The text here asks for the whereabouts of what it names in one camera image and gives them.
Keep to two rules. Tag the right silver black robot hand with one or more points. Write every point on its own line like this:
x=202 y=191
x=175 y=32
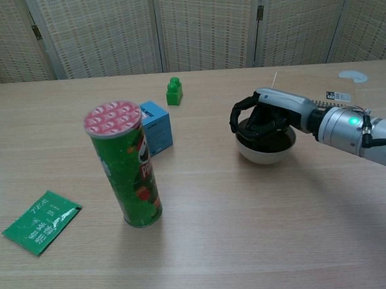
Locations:
x=282 y=104

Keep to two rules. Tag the white bowl with dark liquid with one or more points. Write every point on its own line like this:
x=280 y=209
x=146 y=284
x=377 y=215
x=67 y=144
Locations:
x=265 y=154

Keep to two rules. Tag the brown spiral notebook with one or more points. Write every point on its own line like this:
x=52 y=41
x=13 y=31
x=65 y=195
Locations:
x=339 y=95

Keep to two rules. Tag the green toy building block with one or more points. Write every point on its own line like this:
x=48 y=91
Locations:
x=174 y=94

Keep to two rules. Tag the light blue carton box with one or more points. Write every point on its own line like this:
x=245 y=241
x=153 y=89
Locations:
x=159 y=130

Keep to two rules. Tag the green chips can red lid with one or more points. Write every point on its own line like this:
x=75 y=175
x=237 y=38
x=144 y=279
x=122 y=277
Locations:
x=126 y=174

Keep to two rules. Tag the woven folding screen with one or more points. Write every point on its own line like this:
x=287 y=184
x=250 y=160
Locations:
x=107 y=35

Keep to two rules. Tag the green tea packet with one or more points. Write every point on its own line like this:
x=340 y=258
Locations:
x=40 y=224

